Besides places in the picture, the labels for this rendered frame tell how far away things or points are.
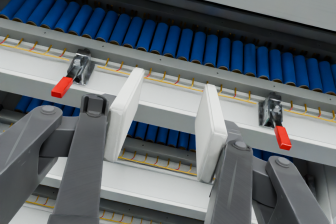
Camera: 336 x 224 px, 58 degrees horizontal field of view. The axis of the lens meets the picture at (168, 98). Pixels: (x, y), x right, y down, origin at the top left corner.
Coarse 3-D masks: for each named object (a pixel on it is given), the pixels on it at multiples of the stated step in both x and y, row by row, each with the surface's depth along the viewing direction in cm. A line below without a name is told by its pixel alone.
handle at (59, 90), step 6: (78, 66) 40; (72, 72) 38; (78, 72) 39; (66, 78) 36; (72, 78) 37; (60, 84) 35; (66, 84) 35; (54, 90) 34; (60, 90) 34; (66, 90) 35; (54, 96) 34; (60, 96) 34
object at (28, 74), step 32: (0, 0) 48; (160, 0) 50; (192, 0) 49; (288, 32) 50; (320, 32) 49; (0, 64) 41; (32, 64) 41; (64, 64) 42; (96, 64) 43; (32, 96) 43; (64, 96) 42; (160, 96) 42; (192, 96) 42; (192, 128) 43; (256, 128) 41; (288, 128) 42; (320, 128) 42; (320, 160) 44
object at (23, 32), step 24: (0, 24) 42; (24, 24) 42; (48, 48) 42; (72, 48) 42; (96, 48) 42; (120, 48) 42; (120, 72) 42; (168, 72) 43; (192, 72) 42; (216, 72) 42; (264, 96) 43; (288, 96) 43; (312, 96) 43
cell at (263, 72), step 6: (258, 48) 48; (264, 48) 48; (258, 54) 47; (264, 54) 47; (258, 60) 47; (264, 60) 46; (258, 66) 46; (264, 66) 45; (258, 72) 45; (264, 72) 45
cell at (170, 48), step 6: (174, 30) 47; (180, 30) 48; (168, 36) 46; (174, 36) 46; (168, 42) 45; (174, 42) 46; (168, 48) 44; (174, 48) 45; (162, 54) 45; (174, 54) 45
